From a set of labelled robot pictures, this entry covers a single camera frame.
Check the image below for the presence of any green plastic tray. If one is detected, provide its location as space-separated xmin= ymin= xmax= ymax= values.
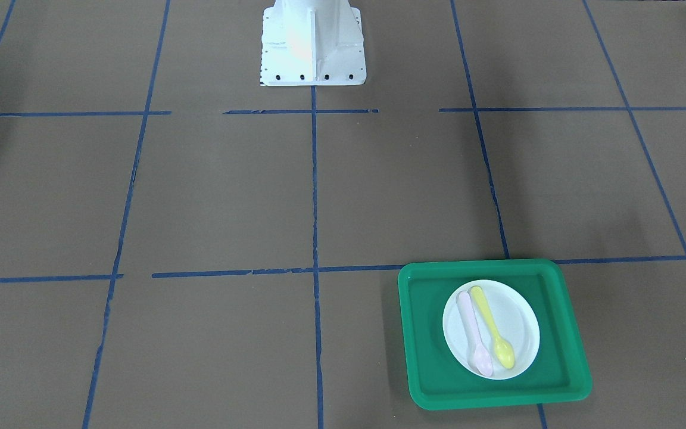
xmin=398 ymin=259 xmax=593 ymax=411

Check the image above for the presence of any yellow plastic spoon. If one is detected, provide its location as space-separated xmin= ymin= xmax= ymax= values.
xmin=469 ymin=286 xmax=516 ymax=369

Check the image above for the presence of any pink plastic spoon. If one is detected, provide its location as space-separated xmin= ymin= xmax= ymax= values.
xmin=456 ymin=291 xmax=494 ymax=378

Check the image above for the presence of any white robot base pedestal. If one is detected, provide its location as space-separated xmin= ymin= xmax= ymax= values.
xmin=260 ymin=1 xmax=367 ymax=86

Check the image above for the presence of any white round plate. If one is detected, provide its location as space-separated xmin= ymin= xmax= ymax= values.
xmin=441 ymin=279 xmax=541 ymax=381

